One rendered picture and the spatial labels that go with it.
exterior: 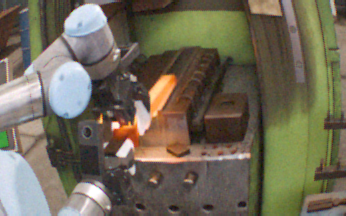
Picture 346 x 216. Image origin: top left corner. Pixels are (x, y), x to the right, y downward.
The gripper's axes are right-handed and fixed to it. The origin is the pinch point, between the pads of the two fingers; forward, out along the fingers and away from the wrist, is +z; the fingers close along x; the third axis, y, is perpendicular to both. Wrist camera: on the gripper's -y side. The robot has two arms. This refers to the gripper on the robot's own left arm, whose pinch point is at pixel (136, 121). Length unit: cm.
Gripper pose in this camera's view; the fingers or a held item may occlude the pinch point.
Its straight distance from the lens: 108.2
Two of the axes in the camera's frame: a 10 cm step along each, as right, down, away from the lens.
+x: 9.6, -0.4, -2.8
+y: -1.4, 8.1, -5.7
